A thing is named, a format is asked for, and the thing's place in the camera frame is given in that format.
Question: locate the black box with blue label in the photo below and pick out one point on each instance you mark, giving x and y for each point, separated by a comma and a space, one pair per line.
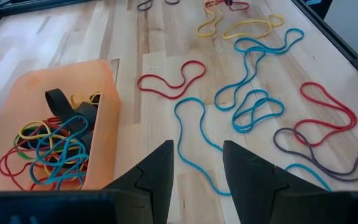
317, 7

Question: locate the red rubber band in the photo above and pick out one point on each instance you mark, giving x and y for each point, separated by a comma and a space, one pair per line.
0, 165
241, 3
194, 62
312, 83

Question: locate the green rubber band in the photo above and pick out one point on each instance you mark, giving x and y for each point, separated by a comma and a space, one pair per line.
15, 146

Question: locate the dark purple rubber band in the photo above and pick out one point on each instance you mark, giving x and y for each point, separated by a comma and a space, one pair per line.
275, 140
141, 7

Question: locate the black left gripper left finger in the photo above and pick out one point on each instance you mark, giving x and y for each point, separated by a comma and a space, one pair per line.
157, 193

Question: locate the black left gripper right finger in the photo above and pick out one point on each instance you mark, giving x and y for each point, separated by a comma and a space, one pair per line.
253, 196

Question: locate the orange translucent plastic bin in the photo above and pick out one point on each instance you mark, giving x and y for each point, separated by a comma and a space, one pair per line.
73, 74

